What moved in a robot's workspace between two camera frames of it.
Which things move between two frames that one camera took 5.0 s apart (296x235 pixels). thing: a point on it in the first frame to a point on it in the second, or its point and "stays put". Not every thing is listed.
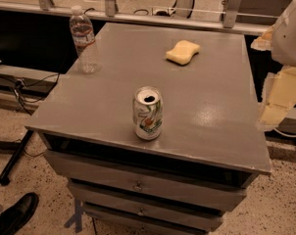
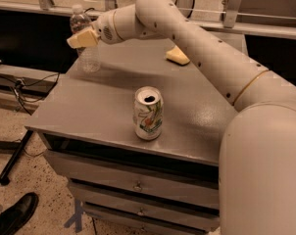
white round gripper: [289, 38] to [105, 28]
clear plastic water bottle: [82, 30] stays put
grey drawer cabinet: [211, 147] stays put
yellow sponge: [182, 52] stays put
